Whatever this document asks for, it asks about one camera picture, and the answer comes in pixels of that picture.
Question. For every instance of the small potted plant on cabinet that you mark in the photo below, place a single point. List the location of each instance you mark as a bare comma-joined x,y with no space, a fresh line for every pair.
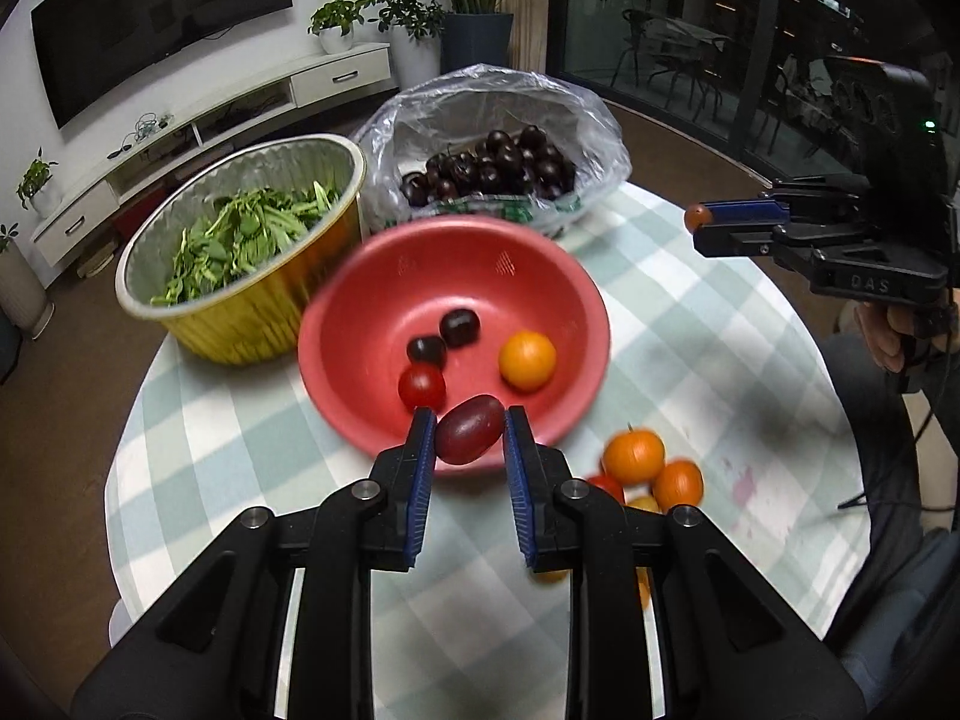
39,187

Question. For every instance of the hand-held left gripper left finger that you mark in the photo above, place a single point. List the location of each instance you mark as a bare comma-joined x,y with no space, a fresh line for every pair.
420,487

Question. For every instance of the single dark red cherry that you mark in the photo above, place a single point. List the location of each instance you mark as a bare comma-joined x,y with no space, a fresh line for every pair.
426,350
697,216
460,328

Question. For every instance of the person's right hand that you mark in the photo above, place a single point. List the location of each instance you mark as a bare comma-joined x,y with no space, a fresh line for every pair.
881,337

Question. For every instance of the green leafy vegetables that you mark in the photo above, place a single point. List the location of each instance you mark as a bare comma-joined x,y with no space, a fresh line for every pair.
240,232

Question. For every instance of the wall-mounted black television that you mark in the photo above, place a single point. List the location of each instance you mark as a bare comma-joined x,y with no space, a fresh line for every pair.
150,15

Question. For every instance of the bushy plant tall white pot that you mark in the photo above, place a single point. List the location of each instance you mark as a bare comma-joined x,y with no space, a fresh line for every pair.
412,52

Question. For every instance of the beige curtain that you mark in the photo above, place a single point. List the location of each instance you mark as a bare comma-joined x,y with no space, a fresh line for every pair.
525,7

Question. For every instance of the red cherry tomato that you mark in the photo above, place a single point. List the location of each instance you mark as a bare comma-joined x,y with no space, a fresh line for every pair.
604,487
421,388

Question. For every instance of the red plastic bowl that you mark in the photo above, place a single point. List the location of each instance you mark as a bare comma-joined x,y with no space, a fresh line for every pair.
480,277

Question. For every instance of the gold foil bowl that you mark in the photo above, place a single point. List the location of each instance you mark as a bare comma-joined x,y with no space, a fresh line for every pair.
247,322

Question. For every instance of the clear plastic bag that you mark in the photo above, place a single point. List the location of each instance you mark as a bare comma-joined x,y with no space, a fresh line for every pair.
450,105

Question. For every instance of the white television cabinet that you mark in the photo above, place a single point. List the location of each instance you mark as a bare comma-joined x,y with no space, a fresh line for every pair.
337,75

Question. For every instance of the pile of dark cherries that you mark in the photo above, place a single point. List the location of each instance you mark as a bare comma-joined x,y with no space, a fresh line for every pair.
495,165

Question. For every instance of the person's grey pants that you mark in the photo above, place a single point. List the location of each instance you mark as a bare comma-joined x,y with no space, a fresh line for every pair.
885,600

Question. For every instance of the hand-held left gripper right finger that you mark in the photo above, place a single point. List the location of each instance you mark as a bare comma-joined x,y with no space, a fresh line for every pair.
521,487

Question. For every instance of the small yellow fruit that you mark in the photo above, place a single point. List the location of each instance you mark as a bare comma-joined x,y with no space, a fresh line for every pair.
643,504

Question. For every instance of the oblong purple-red grape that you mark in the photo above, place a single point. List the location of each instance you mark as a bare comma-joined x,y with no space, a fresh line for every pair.
469,427

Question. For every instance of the large-leaf plant dark pot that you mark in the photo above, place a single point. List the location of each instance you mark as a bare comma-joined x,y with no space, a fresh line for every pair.
476,37

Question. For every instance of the small plant white ribbed pot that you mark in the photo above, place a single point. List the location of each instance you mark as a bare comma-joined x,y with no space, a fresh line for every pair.
19,285

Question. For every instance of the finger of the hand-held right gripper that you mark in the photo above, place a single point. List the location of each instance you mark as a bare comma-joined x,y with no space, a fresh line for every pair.
735,240
742,210

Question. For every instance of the outdoor patio furniture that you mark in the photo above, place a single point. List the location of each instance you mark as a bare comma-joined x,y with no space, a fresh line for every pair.
667,37

